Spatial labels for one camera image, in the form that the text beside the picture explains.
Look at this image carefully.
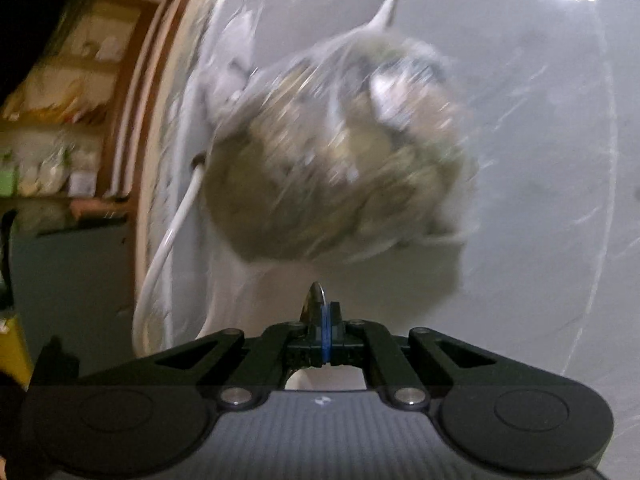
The clear plastic bag of greens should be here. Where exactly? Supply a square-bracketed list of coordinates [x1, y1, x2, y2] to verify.
[202, 0, 476, 262]

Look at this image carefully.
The wooden shelf with items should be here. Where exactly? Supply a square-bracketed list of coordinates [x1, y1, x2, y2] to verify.
[1, 0, 158, 230]

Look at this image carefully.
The gold spoon black handle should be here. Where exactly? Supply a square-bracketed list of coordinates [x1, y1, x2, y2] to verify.
[299, 282, 332, 365]

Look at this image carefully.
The white hose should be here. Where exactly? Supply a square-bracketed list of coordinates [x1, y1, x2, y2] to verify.
[130, 156, 208, 356]

